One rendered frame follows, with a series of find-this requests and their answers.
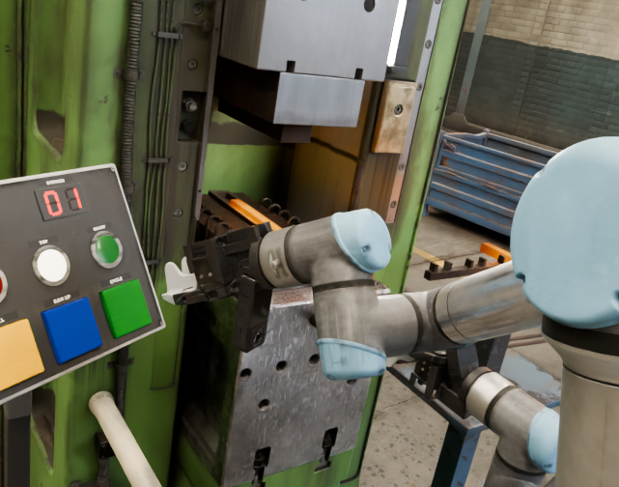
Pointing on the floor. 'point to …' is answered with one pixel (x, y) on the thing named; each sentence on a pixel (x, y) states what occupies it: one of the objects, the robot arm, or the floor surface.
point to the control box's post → (17, 441)
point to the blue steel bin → (483, 177)
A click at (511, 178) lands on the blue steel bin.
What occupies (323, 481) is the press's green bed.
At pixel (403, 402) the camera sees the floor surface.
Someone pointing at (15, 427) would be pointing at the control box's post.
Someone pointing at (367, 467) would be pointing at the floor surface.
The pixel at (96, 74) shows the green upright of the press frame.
